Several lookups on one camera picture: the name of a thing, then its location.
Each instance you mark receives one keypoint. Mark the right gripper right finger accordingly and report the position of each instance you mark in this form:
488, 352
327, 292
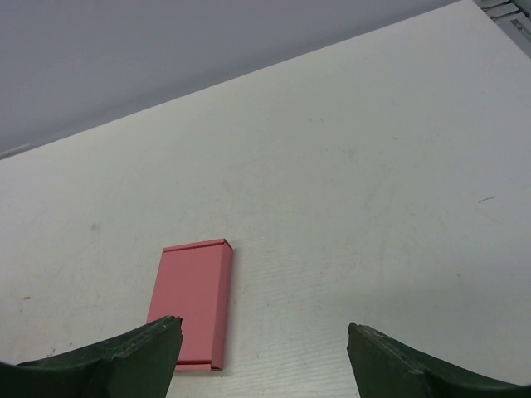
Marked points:
385, 367

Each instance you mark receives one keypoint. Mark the pink paper box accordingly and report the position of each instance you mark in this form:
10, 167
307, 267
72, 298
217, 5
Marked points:
194, 283

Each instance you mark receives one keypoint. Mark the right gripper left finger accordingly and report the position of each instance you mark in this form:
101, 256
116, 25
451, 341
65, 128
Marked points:
138, 363

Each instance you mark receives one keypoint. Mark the aluminium frame rail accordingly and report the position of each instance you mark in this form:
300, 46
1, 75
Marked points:
512, 17

